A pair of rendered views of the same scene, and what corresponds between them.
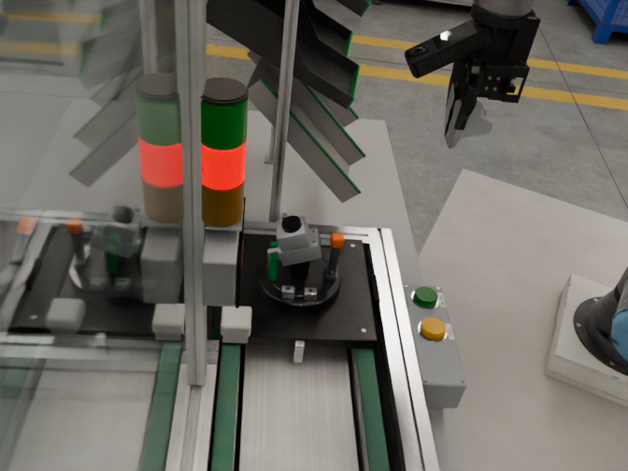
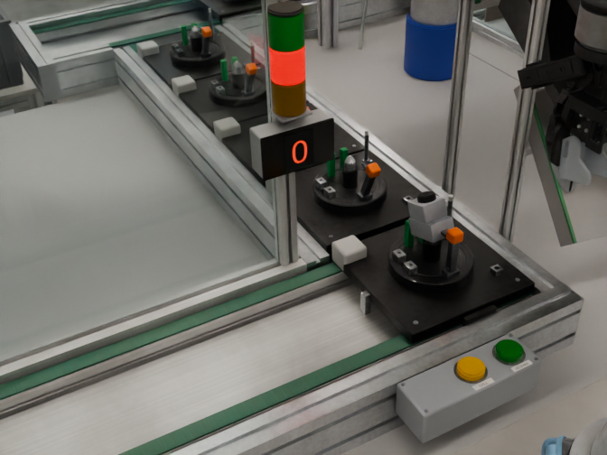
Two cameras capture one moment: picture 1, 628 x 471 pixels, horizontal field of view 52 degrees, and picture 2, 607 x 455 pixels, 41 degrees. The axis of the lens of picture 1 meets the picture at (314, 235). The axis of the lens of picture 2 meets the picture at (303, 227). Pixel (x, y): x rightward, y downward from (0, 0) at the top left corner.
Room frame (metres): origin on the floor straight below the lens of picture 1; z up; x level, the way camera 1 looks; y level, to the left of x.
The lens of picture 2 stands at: (0.21, -0.89, 1.81)
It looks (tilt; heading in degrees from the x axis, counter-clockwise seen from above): 36 degrees down; 70
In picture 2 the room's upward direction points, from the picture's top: 2 degrees counter-clockwise
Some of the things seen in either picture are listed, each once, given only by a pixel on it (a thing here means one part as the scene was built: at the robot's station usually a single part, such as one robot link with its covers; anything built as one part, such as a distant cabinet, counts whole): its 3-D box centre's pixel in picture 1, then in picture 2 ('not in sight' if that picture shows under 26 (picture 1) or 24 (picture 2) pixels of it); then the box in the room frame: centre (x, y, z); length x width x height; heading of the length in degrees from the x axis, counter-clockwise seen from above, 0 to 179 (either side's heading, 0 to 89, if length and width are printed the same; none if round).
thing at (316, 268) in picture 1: (298, 278); (430, 261); (0.77, 0.01, 0.98); 0.14 x 0.14 x 0.02
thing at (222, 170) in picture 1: (221, 157); (287, 61); (0.56, 0.11, 1.33); 0.05 x 0.05 x 0.05
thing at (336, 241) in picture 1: (330, 253); (450, 247); (0.77, -0.03, 1.04); 0.04 x 0.02 x 0.08; 97
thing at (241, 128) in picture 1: (221, 116); (285, 28); (0.56, 0.11, 1.38); 0.05 x 0.05 x 0.05
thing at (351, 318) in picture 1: (297, 286); (429, 270); (0.77, 0.01, 0.96); 0.24 x 0.24 x 0.02; 7
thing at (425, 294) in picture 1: (425, 298); (508, 352); (0.78, -0.20, 0.96); 0.04 x 0.04 x 0.02
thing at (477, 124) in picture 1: (471, 126); (574, 170); (0.83, -0.20, 1.27); 0.06 x 0.03 x 0.09; 97
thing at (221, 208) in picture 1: (221, 195); (288, 94); (0.56, 0.11, 1.28); 0.05 x 0.05 x 0.05
